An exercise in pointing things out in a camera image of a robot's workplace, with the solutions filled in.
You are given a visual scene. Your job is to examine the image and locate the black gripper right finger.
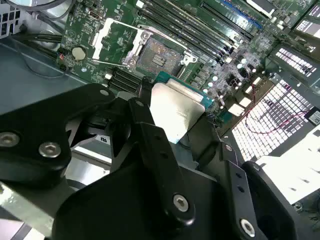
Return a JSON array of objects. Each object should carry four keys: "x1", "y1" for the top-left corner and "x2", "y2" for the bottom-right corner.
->
[{"x1": 198, "y1": 116, "x2": 303, "y2": 240}]

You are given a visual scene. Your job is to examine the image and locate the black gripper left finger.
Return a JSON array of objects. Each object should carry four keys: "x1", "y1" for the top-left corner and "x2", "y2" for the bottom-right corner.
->
[{"x1": 0, "y1": 77, "x2": 196, "y2": 227}]

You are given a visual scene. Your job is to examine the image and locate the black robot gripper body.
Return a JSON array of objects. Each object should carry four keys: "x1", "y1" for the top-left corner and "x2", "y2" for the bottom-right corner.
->
[{"x1": 52, "y1": 157, "x2": 237, "y2": 240}]

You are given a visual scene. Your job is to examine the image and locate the metal CPU socket cover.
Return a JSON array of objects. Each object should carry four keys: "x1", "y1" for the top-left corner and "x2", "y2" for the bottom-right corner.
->
[{"x1": 91, "y1": 17, "x2": 152, "y2": 70}]

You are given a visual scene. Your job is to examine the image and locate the silver green CPU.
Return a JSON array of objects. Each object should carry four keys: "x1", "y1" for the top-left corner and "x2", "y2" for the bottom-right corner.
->
[{"x1": 149, "y1": 71, "x2": 215, "y2": 145}]

